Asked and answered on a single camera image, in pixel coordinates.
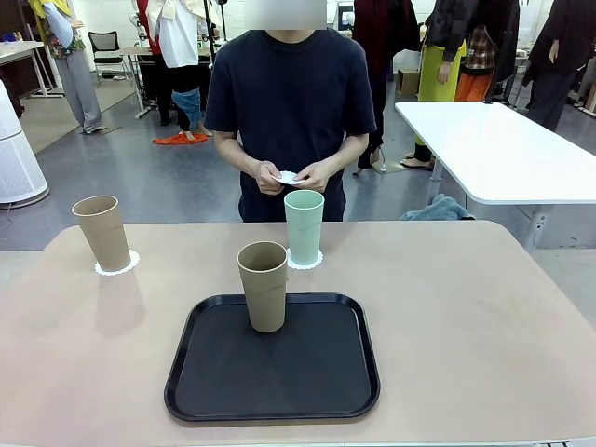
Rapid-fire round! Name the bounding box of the person in red top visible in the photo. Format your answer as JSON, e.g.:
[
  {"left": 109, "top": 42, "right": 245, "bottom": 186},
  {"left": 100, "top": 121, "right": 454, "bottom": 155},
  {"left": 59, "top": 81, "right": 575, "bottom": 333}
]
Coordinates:
[{"left": 137, "top": 0, "right": 174, "bottom": 126}]

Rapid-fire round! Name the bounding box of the black tripod stand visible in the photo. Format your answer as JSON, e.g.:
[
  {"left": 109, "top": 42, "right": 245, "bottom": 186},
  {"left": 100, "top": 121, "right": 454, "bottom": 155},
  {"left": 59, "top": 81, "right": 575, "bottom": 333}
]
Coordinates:
[{"left": 203, "top": 0, "right": 229, "bottom": 66}]

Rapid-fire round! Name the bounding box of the black mesh office chair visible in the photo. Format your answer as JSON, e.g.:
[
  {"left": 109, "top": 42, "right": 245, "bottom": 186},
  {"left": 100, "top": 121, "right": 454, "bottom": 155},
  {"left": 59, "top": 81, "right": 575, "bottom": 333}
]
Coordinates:
[{"left": 88, "top": 31, "right": 130, "bottom": 83}]

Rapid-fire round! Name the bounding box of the mannequin with plaid shirt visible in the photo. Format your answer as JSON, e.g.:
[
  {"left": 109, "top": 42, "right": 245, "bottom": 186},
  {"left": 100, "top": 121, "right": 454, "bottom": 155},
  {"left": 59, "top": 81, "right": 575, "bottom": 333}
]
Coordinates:
[{"left": 455, "top": 25, "right": 497, "bottom": 103}]

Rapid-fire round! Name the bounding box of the orange cloth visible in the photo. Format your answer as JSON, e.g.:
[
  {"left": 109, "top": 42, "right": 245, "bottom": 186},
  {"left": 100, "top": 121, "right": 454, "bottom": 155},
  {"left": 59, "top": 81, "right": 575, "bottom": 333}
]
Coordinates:
[{"left": 153, "top": 132, "right": 210, "bottom": 146}]

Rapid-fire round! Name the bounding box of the white air purifier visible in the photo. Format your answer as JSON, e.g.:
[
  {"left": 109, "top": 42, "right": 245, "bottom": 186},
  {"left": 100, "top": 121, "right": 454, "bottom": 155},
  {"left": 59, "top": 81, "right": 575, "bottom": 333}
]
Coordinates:
[{"left": 0, "top": 78, "right": 50, "bottom": 207}]

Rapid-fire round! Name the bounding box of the computer monitor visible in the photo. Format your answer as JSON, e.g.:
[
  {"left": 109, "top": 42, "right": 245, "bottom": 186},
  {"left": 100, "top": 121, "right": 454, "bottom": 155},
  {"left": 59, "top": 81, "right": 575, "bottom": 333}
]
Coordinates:
[{"left": 335, "top": 1, "right": 358, "bottom": 29}]

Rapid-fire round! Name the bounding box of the person's left forearm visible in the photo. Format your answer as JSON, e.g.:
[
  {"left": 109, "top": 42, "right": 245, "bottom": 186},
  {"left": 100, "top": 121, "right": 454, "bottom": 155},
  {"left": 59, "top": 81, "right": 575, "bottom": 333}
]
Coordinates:
[{"left": 323, "top": 132, "right": 369, "bottom": 173}]

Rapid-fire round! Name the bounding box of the mannequin with floral top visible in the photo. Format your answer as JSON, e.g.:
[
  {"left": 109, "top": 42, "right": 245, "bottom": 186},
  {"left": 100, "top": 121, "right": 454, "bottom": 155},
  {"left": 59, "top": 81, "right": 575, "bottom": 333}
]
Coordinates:
[{"left": 27, "top": 0, "right": 104, "bottom": 136}]

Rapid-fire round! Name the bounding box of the white side table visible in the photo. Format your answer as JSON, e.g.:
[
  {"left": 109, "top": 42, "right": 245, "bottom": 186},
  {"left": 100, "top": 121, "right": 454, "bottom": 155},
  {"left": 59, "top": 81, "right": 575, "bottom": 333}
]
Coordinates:
[{"left": 394, "top": 101, "right": 596, "bottom": 248}]

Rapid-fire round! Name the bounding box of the mannequin in black coat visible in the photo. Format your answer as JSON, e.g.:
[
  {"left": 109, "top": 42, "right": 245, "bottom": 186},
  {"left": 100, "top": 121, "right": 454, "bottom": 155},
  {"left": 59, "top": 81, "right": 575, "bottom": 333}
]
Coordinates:
[{"left": 521, "top": 0, "right": 596, "bottom": 134}]

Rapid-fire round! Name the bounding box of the person's left hand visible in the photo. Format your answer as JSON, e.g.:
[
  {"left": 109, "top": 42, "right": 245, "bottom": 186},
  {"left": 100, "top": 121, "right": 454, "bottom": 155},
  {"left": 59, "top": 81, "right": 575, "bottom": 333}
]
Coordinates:
[{"left": 295, "top": 162, "right": 330, "bottom": 192}]

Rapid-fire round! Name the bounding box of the light wooden desk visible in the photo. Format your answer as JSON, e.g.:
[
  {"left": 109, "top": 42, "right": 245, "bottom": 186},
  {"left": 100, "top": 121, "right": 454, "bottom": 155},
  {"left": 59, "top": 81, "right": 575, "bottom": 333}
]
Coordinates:
[{"left": 0, "top": 40, "right": 66, "bottom": 100}]

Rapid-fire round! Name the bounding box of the white paper coaster stack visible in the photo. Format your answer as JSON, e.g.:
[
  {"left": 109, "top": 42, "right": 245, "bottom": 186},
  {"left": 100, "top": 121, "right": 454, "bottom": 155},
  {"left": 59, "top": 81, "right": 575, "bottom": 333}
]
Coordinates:
[{"left": 274, "top": 170, "right": 308, "bottom": 186}]

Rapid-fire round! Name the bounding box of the person's right hand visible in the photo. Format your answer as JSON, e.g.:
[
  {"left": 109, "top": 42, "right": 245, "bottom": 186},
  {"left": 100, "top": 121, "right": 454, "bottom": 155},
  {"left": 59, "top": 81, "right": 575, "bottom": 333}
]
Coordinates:
[{"left": 254, "top": 160, "right": 286, "bottom": 195}]

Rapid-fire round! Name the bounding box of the brown tall cup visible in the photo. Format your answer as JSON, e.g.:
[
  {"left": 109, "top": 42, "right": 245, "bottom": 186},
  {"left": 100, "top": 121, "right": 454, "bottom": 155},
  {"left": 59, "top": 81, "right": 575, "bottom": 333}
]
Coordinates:
[
  {"left": 237, "top": 241, "right": 290, "bottom": 334},
  {"left": 72, "top": 195, "right": 132, "bottom": 273}
]

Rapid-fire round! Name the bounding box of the person in dark t-shirt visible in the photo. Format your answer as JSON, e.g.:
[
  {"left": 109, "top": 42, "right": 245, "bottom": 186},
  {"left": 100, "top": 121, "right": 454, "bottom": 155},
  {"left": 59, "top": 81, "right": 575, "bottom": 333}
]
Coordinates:
[{"left": 203, "top": 27, "right": 378, "bottom": 223}]

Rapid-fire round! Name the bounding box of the mannequin with yellow skirt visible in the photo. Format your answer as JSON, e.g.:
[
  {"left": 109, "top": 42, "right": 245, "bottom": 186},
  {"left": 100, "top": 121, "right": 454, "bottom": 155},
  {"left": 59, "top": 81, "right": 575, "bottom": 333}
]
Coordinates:
[{"left": 402, "top": 0, "right": 471, "bottom": 169}]

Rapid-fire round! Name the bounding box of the black plastic serving tray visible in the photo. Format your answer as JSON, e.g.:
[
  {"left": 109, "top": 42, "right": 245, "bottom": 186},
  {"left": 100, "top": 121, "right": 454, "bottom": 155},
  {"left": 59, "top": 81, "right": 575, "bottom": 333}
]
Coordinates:
[{"left": 164, "top": 291, "right": 382, "bottom": 424}]

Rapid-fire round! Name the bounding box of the person's right forearm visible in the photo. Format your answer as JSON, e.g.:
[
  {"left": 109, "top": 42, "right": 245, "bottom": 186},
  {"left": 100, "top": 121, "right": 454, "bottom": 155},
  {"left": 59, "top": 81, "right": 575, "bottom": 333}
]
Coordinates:
[{"left": 215, "top": 131, "right": 262, "bottom": 176}]

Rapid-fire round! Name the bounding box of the white paper doily coaster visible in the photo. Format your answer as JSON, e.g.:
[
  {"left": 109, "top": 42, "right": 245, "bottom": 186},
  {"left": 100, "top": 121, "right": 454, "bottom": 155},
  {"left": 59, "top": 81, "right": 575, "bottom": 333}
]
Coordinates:
[
  {"left": 285, "top": 248, "right": 325, "bottom": 271},
  {"left": 94, "top": 250, "right": 142, "bottom": 278}
]

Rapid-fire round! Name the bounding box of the teal towel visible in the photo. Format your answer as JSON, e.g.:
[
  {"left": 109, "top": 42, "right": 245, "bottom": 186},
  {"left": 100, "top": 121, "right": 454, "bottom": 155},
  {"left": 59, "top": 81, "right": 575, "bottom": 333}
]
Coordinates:
[{"left": 399, "top": 193, "right": 477, "bottom": 223}]

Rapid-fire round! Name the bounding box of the cardboard box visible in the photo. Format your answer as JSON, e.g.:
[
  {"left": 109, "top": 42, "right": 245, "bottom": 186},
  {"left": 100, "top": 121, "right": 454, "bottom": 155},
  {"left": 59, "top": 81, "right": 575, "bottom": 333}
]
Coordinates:
[{"left": 396, "top": 68, "right": 423, "bottom": 99}]

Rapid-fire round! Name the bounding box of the mannequin with white shirt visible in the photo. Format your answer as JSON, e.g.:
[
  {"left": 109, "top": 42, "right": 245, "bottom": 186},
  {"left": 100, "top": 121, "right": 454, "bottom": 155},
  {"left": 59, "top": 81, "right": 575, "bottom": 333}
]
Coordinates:
[{"left": 146, "top": 0, "right": 215, "bottom": 141}]

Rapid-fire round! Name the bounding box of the pale green tall cup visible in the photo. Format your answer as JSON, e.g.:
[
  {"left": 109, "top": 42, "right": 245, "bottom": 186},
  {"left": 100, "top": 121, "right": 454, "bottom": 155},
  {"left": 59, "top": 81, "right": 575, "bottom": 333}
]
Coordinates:
[{"left": 283, "top": 188, "right": 326, "bottom": 265}]

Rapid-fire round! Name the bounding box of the mannequin in dark red dress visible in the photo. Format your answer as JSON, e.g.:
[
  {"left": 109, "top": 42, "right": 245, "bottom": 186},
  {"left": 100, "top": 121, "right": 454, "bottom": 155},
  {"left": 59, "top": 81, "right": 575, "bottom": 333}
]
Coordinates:
[{"left": 352, "top": 0, "right": 420, "bottom": 174}]

